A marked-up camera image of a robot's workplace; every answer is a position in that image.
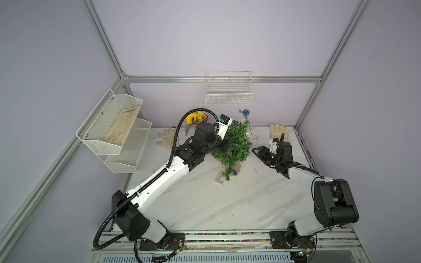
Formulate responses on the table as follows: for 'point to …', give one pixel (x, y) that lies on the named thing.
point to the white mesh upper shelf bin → (106, 128)
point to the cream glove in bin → (117, 131)
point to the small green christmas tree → (240, 146)
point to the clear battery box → (220, 177)
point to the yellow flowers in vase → (193, 119)
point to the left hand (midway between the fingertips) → (230, 137)
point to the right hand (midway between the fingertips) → (255, 154)
